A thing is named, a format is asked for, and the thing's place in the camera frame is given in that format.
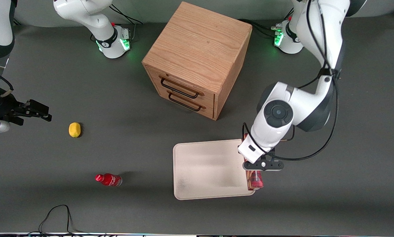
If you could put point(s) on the wooden drawer front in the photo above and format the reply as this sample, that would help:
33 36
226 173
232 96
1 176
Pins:
152 74
160 92

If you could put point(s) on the red cookie box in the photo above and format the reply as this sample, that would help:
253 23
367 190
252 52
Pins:
256 181

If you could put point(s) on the white rectangular plastic tray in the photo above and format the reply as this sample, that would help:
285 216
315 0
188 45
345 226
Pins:
210 169

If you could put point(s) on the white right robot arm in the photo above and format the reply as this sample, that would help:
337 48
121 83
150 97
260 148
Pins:
85 13

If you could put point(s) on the wooden drawer cabinet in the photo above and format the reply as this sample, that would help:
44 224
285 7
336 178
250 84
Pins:
200 39

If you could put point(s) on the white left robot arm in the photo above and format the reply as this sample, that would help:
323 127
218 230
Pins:
302 102

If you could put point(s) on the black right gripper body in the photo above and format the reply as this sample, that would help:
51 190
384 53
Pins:
2 107

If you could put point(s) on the red cola bottle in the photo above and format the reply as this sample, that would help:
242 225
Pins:
109 180

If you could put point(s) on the yellow lemon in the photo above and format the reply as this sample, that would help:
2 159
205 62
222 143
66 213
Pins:
74 129

